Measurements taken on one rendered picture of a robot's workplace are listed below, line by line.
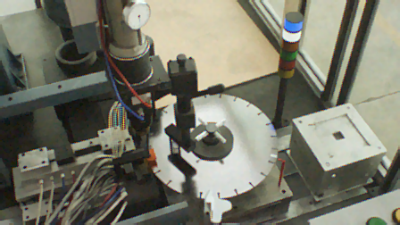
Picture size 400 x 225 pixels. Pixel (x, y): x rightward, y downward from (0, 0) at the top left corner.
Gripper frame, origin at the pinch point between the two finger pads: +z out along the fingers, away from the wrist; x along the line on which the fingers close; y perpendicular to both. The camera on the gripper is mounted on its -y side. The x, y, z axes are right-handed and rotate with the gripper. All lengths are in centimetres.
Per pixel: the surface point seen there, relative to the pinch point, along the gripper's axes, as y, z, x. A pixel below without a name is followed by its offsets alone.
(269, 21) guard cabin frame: 20, 79, 40
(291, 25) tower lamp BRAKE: 20, 18, 44
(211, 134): 0.5, 7.9, 18.2
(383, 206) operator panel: 41.2, 2.8, 3.1
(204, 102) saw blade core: -1.5, 22.6, 22.6
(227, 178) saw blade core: 4.5, 2.6, 9.3
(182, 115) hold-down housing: -5.5, -4.1, 25.9
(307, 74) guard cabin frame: 31, 56, 25
